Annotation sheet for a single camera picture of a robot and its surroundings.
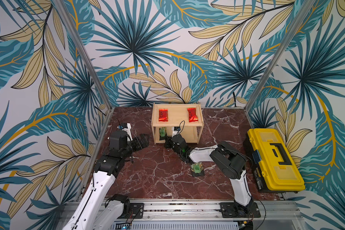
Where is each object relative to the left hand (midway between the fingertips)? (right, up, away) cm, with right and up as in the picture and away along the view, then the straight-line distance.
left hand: (142, 140), depth 74 cm
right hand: (+10, 0, +20) cm, 23 cm away
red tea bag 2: (+27, +12, +10) cm, 32 cm away
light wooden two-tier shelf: (+13, +11, +11) cm, 20 cm away
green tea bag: (+9, +2, +23) cm, 24 cm away
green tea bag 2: (+31, -19, +14) cm, 38 cm away
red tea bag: (+10, +13, +12) cm, 20 cm away
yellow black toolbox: (+66, -14, -3) cm, 67 cm away
